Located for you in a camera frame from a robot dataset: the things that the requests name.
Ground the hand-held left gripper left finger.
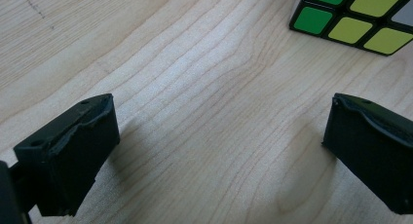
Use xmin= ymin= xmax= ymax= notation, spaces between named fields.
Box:
xmin=13 ymin=93 xmax=121 ymax=217

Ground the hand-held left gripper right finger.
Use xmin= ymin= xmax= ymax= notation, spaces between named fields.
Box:
xmin=321 ymin=93 xmax=413 ymax=216

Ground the multicoloured puzzle cube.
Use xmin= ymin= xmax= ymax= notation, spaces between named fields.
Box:
xmin=288 ymin=0 xmax=413 ymax=57

